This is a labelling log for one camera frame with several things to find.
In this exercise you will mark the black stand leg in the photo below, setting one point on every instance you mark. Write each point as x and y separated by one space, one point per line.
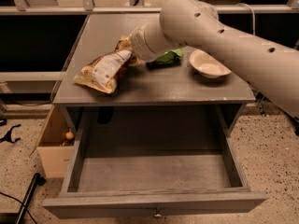
37 180

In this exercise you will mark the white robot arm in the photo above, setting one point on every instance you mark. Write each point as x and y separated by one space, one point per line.
269 67

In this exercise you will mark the grey open drawer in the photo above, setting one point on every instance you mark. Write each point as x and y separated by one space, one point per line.
178 159

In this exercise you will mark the cardboard box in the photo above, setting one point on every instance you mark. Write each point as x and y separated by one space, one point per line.
53 149

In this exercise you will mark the brown chip bag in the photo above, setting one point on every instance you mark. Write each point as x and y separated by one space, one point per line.
101 73

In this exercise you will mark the orange ball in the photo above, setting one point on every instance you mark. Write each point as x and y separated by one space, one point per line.
69 136

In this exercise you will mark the green chip bag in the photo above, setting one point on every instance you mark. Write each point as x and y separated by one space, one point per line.
167 58

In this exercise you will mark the black clamp tool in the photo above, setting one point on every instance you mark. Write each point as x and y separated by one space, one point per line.
8 136

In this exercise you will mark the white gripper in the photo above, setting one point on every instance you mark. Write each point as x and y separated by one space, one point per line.
138 44

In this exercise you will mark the grey cabinet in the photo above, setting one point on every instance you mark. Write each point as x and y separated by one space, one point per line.
138 85

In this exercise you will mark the white bowl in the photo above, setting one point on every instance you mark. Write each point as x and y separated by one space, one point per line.
207 66

